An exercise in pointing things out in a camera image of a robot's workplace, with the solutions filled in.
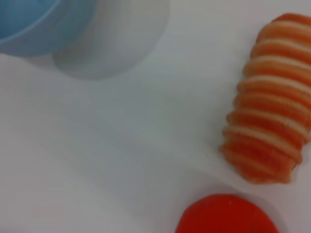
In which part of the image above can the orange toy fruit with stem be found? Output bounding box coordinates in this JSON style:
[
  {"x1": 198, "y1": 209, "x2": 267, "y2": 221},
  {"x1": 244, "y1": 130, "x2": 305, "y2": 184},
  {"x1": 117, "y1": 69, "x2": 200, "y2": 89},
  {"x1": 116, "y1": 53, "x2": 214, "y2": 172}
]
[{"x1": 174, "y1": 193, "x2": 280, "y2": 233}]

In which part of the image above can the blue bowl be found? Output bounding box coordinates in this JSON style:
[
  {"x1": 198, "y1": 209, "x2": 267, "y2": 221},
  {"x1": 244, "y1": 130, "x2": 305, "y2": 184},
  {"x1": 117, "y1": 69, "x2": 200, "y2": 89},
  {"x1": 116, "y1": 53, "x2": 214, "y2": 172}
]
[{"x1": 0, "y1": 0, "x2": 85, "y2": 58}]

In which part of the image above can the orange striped bread roll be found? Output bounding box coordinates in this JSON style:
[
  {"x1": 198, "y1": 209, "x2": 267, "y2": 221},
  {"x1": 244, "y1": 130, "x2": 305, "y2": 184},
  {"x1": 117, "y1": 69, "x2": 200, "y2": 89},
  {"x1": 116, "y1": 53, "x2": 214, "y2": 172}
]
[{"x1": 219, "y1": 13, "x2": 311, "y2": 185}]

